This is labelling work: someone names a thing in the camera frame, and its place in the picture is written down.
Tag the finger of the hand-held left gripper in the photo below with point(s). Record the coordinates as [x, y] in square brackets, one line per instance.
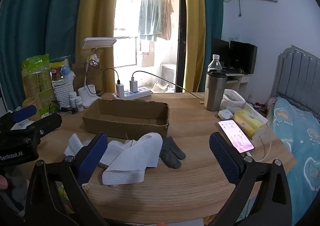
[48, 123]
[25, 113]

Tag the person's left hand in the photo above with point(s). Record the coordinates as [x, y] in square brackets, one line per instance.
[2, 182]

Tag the crumpled white tissue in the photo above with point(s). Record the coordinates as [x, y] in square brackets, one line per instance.
[73, 144]

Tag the black computer case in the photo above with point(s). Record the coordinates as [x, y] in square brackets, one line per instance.
[220, 50]

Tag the white pill bottle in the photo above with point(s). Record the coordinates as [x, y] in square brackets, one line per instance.
[79, 104]
[72, 99]

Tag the brown cardboard box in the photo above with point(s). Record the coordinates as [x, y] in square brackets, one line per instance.
[125, 127]

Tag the beige paper cup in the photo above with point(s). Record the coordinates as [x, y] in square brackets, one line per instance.
[29, 103]

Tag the white paper towel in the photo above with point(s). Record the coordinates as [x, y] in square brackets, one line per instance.
[112, 152]
[135, 158]

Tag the small plastic bag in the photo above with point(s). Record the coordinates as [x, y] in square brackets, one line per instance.
[94, 60]

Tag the beige hanging shirt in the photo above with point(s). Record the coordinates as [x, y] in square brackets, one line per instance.
[167, 18]

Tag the black door frame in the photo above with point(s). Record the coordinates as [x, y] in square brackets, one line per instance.
[181, 28]

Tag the white plastic bag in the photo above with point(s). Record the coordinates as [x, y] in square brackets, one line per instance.
[233, 99]

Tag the green hanging towel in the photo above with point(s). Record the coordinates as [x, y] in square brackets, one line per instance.
[148, 18]

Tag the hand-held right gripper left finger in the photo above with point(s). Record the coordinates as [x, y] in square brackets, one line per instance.
[92, 158]

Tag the grey padded headboard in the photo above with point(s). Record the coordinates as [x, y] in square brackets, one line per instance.
[292, 75]

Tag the small black device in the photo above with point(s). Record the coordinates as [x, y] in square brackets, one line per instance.
[68, 110]

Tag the yellow sponge package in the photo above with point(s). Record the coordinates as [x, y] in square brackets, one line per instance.
[250, 122]

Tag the grey dotted grip sock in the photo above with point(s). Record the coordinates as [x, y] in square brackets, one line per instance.
[170, 159]

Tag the white plastic basket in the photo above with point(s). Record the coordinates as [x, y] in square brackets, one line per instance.
[63, 94]

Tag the white balcony appliance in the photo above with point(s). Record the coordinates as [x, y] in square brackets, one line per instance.
[168, 73]

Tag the white earbuds case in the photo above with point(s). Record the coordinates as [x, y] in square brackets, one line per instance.
[225, 114]

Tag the smartphone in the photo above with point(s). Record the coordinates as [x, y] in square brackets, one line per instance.
[235, 136]

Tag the white desk lamp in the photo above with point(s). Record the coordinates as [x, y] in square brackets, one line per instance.
[87, 96]

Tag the dark grey sock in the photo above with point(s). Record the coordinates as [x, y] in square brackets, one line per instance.
[175, 148]

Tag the green package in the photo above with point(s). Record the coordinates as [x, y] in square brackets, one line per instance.
[37, 80]

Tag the small blue bottle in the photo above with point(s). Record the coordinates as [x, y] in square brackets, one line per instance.
[65, 70]

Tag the colourful can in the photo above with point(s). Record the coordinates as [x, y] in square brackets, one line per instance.
[57, 72]

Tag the white power strip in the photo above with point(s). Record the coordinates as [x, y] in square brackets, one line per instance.
[140, 93]

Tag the clear water bottle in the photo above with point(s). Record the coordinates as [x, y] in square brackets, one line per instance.
[215, 63]

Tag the white wall socket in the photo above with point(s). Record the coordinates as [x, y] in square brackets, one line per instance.
[236, 36]

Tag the teal curtain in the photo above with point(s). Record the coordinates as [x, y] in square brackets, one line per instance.
[212, 3]
[37, 15]

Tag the yellow curtain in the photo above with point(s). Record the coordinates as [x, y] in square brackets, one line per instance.
[100, 3]
[193, 28]

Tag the white computer desk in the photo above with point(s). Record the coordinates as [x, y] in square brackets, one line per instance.
[237, 80]

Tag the black monitor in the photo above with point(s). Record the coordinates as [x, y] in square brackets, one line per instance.
[243, 55]

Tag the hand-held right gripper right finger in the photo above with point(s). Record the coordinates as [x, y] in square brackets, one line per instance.
[225, 159]

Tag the steel tumbler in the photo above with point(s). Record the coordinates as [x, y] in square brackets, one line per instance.
[213, 91]

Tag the blue printed bed sheet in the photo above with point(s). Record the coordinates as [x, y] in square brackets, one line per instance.
[297, 141]

